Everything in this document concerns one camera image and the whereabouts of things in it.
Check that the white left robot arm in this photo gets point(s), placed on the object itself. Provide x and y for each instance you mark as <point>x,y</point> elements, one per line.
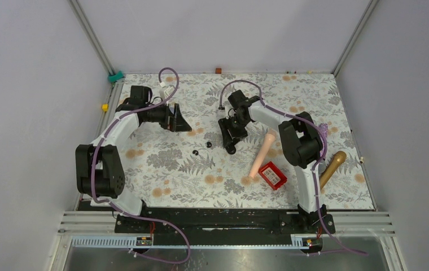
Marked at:
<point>99,170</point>

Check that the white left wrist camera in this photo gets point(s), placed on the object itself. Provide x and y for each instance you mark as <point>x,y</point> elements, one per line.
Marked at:
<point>165,90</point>

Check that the red plastic bin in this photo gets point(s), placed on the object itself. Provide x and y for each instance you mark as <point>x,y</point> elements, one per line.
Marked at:
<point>272,175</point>

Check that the white slotted cable duct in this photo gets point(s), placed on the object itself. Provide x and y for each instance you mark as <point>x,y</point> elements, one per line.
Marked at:
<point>128,242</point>

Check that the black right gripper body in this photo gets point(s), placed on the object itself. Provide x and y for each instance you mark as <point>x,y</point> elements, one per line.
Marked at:
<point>236,126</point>

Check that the aluminium frame rail left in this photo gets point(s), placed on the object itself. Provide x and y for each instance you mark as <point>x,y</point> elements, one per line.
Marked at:
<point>87,28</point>

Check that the purple glitter microphone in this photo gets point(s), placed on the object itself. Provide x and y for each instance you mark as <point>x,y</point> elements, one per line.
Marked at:
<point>324,128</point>

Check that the aluminium frame rail right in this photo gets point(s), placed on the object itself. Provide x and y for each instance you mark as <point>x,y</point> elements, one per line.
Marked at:
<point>367,13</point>

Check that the yellow cube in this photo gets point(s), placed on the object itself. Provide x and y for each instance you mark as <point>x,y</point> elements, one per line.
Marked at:
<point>105,107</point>

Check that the floral patterned mat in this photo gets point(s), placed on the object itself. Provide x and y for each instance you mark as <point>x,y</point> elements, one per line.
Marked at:
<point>161,169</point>

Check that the pink cylindrical tube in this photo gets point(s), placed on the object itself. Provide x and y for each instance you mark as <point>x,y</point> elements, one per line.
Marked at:
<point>269,139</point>

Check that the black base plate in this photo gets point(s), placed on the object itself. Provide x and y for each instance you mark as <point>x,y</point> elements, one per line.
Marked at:
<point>223,226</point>

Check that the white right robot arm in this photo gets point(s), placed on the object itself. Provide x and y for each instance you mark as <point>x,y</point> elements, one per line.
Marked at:
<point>300,139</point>

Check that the black earbud charging case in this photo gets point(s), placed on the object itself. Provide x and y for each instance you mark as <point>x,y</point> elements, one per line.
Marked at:
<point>231,149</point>

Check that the aluminium frame rail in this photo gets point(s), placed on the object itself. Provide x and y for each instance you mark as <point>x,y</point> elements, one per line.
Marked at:
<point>87,28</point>
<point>367,13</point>

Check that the teal curved block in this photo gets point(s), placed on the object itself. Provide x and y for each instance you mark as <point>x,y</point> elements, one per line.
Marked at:
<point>115,77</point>

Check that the gold microphone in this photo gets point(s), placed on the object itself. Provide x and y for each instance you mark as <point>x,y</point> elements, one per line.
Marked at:
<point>337,160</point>

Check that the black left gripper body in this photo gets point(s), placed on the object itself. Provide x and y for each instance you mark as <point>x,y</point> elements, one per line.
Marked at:
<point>161,114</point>

